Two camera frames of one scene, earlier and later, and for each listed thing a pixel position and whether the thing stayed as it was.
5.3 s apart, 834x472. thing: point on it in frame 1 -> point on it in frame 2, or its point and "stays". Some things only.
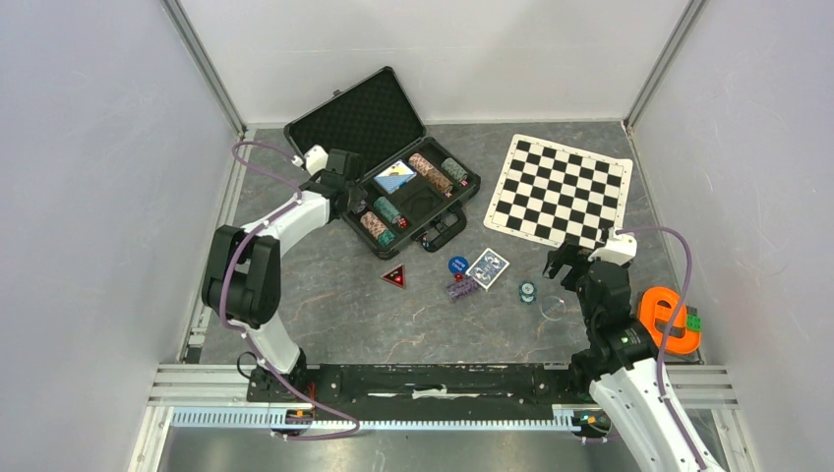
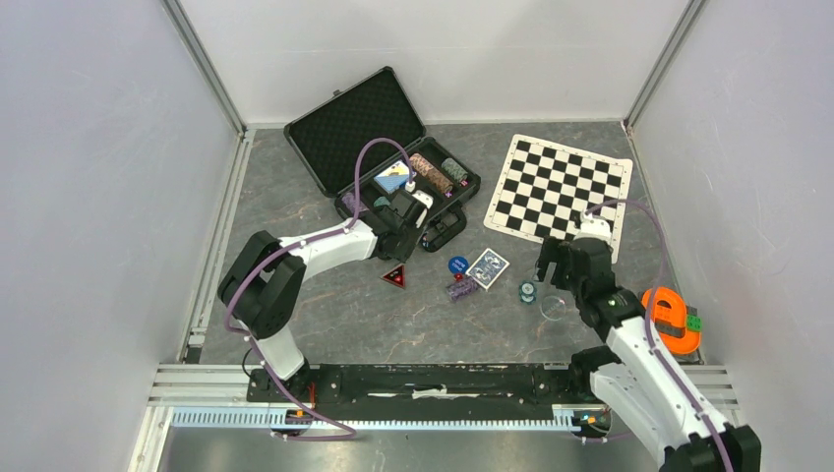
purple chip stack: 460,288 stays
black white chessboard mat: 551,194 stays
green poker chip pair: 527,292 stays
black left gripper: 357,194 -> 402,251
